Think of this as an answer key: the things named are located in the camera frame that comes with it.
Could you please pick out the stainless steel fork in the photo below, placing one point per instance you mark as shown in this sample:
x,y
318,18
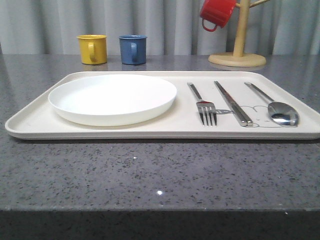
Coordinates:
x,y
206,109

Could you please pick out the white round plate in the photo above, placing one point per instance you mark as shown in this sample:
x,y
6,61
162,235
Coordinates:
x,y
113,99

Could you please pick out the steel chopstick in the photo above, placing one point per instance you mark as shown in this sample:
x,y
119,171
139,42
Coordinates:
x,y
232,106
238,106

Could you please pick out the stainless steel spoon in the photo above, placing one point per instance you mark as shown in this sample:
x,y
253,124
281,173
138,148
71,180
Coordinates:
x,y
279,112

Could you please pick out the blue enamel mug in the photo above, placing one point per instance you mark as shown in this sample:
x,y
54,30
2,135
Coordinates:
x,y
133,49

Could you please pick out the cream rabbit serving tray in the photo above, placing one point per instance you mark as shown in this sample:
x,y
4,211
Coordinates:
x,y
38,120

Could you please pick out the yellow enamel mug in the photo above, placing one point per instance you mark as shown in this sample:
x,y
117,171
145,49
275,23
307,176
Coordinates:
x,y
93,49

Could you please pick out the wooden mug tree stand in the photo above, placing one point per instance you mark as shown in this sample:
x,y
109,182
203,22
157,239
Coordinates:
x,y
238,58

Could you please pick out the red enamel mug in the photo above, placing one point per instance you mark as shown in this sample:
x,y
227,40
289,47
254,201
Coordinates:
x,y
218,12

